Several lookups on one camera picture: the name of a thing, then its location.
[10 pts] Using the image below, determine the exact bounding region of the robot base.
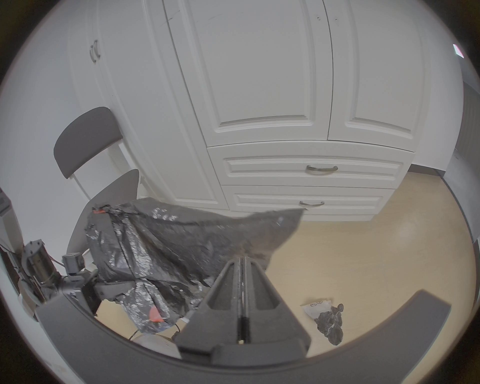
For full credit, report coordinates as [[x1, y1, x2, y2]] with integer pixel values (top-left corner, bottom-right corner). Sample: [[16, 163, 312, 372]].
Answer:
[[134, 332, 181, 359]]

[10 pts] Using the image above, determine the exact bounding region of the crumpled black plastic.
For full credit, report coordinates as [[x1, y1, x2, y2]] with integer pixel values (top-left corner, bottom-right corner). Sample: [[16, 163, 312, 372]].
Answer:
[[314, 304, 345, 345]]

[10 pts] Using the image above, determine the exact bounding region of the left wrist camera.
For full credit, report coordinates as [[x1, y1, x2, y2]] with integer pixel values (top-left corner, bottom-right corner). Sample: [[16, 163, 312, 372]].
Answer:
[[62, 253, 84, 277]]

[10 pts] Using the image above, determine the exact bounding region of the black plastic bag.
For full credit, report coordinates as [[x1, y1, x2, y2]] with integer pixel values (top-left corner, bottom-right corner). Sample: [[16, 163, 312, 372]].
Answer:
[[84, 199, 305, 335]]

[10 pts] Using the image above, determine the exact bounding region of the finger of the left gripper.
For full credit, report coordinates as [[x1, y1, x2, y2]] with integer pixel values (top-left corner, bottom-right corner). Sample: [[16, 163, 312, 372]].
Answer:
[[100, 282, 137, 301]]

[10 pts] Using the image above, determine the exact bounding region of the white wardrobe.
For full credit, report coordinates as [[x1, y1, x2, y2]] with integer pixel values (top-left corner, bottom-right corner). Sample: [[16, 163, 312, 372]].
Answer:
[[67, 0, 432, 223]]

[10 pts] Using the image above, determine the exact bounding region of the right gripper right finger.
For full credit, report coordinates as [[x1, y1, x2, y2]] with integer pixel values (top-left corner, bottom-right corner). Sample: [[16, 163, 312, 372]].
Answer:
[[244, 257, 312, 356]]

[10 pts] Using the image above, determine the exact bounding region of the grey cushioned white chair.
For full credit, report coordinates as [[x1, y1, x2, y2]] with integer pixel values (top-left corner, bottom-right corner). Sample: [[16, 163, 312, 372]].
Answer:
[[53, 107, 141, 263]]

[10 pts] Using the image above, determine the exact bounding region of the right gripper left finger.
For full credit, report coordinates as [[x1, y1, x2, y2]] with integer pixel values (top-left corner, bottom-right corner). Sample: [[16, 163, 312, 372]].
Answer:
[[174, 257, 245, 362]]

